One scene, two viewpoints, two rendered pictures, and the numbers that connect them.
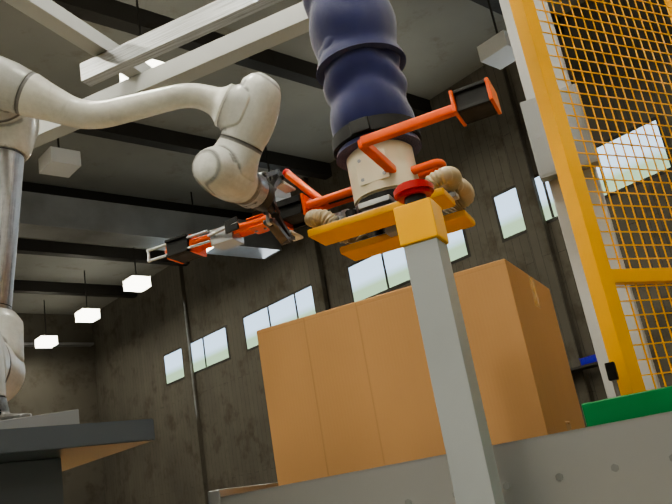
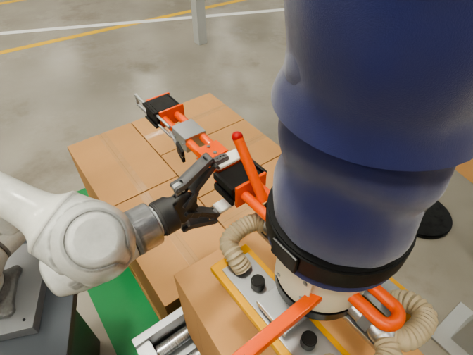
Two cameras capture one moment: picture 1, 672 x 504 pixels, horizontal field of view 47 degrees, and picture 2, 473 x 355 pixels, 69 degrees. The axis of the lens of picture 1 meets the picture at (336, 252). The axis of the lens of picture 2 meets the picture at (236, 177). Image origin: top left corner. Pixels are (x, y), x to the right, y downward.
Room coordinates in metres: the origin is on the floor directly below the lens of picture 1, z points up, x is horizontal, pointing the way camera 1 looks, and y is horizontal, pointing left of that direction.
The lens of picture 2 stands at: (1.43, -0.19, 1.81)
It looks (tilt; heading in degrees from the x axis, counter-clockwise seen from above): 45 degrees down; 31
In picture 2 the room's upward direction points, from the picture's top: straight up
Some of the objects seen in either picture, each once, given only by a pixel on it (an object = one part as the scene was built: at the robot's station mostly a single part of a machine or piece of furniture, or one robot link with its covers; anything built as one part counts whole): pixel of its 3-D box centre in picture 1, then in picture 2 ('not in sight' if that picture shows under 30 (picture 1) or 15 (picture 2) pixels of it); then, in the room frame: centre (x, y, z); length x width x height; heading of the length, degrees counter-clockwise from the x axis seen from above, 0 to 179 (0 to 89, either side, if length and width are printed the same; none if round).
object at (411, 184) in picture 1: (414, 196); not in sight; (1.25, -0.15, 1.02); 0.07 x 0.07 x 0.04
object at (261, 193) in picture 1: (248, 188); (143, 227); (1.68, 0.18, 1.27); 0.09 x 0.06 x 0.09; 69
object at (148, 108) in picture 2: (191, 239); (158, 125); (1.95, 0.38, 1.27); 0.31 x 0.03 x 0.05; 69
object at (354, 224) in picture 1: (379, 212); (281, 313); (1.71, -0.12, 1.17); 0.34 x 0.10 x 0.05; 69
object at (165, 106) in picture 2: (186, 249); (165, 109); (2.02, 0.41, 1.27); 0.08 x 0.07 x 0.05; 69
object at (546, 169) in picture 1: (558, 133); not in sight; (2.50, -0.84, 1.62); 0.20 x 0.05 x 0.30; 68
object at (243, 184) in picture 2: (296, 212); (240, 179); (1.89, 0.08, 1.27); 0.10 x 0.08 x 0.06; 159
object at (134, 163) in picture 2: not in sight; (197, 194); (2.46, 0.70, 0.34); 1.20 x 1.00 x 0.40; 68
